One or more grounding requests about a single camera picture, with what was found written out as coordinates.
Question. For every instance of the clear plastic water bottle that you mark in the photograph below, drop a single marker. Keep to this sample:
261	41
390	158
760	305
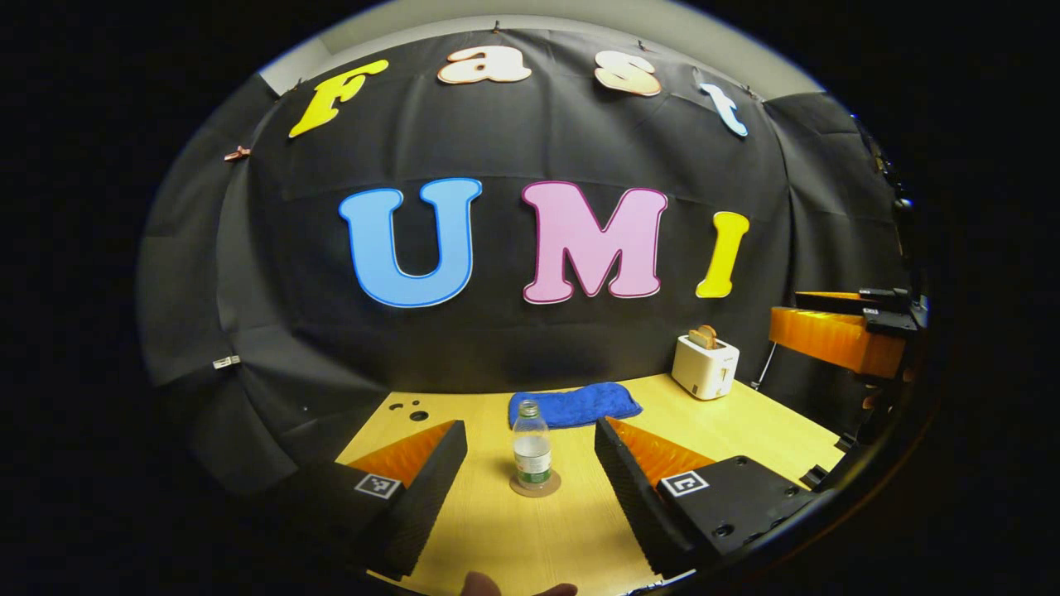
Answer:
532	451

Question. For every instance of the black clamp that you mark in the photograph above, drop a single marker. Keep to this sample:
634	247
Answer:
816	477
845	441

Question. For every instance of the white toaster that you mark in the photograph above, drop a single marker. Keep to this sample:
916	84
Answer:
704	368

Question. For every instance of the copper clip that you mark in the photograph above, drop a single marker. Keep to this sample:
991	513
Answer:
238	153

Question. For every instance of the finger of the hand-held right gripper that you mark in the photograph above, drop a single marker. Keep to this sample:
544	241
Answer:
828	304
890	321

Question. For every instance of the toast slice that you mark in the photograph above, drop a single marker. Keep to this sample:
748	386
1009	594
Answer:
710	335
696	338

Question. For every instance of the white clip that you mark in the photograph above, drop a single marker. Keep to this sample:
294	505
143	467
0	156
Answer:
226	362

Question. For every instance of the black stand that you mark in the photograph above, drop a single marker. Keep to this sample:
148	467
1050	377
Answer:
894	190

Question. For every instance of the round brown coaster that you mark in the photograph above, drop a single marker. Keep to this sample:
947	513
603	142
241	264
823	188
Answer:
548	488

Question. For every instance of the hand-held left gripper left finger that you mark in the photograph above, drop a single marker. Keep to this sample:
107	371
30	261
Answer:
422	497

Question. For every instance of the blue towel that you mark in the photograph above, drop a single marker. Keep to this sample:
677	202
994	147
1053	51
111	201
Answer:
588	404

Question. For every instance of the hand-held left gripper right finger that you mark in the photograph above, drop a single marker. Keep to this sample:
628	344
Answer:
638	505

